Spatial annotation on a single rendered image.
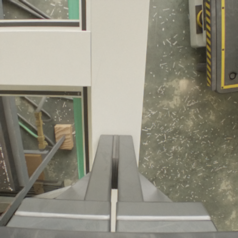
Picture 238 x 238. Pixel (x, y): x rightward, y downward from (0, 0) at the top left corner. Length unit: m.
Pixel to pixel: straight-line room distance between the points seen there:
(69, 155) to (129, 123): 1.15
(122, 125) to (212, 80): 0.74
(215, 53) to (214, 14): 0.15
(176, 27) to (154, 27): 0.13
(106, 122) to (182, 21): 1.04
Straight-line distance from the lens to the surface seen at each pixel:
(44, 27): 0.22
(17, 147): 0.68
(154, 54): 1.10
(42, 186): 1.05
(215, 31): 0.86
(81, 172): 0.26
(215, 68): 0.86
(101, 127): 0.15
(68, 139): 1.17
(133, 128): 0.15
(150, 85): 1.10
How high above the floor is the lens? 1.08
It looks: 72 degrees down
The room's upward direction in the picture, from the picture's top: 180 degrees clockwise
